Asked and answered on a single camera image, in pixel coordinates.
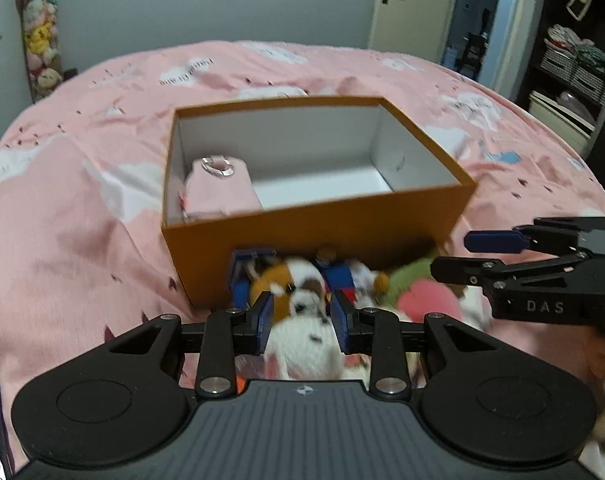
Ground dark chair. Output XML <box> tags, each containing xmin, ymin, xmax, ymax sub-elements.
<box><xmin>463</xmin><ymin>32</ymin><xmax>486</xmax><ymax>78</ymax></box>

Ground pink green plush toy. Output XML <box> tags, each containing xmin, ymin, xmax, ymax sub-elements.
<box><xmin>381</xmin><ymin>259</ymin><xmax>464</xmax><ymax>322</ymax></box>

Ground flat white boxes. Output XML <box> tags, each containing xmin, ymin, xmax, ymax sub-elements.
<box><xmin>527</xmin><ymin>91</ymin><xmax>596</xmax><ymax>147</ymax></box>

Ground brown white plush animal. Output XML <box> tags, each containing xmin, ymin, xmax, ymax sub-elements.
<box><xmin>250</xmin><ymin>257</ymin><xmax>344</xmax><ymax>381</ymax></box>

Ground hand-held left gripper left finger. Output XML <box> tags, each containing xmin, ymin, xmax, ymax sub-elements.
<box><xmin>107</xmin><ymin>291</ymin><xmax>276</xmax><ymax>400</ymax></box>

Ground cream door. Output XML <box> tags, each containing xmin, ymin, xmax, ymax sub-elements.
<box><xmin>370</xmin><ymin>0</ymin><xmax>464</xmax><ymax>61</ymax></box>

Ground white woven basket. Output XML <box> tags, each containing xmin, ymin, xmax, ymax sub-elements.
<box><xmin>573</xmin><ymin>57</ymin><xmax>605</xmax><ymax>104</ymax></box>
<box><xmin>540</xmin><ymin>40</ymin><xmax>579</xmax><ymax>82</ymax></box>

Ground orange cardboard box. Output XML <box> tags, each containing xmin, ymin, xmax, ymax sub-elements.
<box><xmin>161</xmin><ymin>95</ymin><xmax>478</xmax><ymax>311</ymax></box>

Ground pink pouch with metal ring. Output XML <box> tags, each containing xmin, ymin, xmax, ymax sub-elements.
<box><xmin>180</xmin><ymin>156</ymin><xmax>263</xmax><ymax>221</ymax></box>

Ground dark shelf unit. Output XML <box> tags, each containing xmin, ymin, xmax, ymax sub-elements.
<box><xmin>515</xmin><ymin>0</ymin><xmax>605</xmax><ymax>161</ymax></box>

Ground hanging plush toy organizer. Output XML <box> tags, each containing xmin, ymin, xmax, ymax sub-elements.
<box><xmin>15</xmin><ymin>0</ymin><xmax>66</xmax><ymax>103</ymax></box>

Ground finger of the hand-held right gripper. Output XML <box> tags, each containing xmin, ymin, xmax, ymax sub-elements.
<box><xmin>431</xmin><ymin>250</ymin><xmax>591</xmax><ymax>291</ymax></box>
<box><xmin>465</xmin><ymin>217</ymin><xmax>605</xmax><ymax>253</ymax></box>

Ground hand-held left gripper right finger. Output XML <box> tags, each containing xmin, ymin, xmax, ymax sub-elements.
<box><xmin>331</xmin><ymin>294</ymin><xmax>498</xmax><ymax>400</ymax></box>

